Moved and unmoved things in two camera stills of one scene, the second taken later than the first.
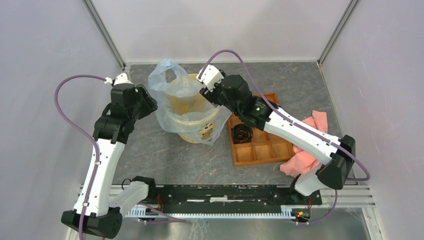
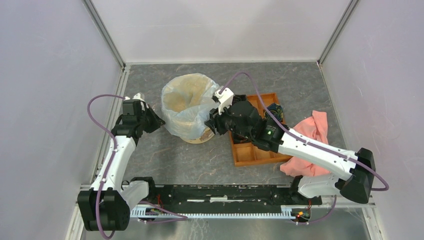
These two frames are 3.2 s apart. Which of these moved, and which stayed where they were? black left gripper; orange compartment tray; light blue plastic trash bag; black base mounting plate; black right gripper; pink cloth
Moved: black right gripper; black left gripper; light blue plastic trash bag
Stayed: black base mounting plate; orange compartment tray; pink cloth
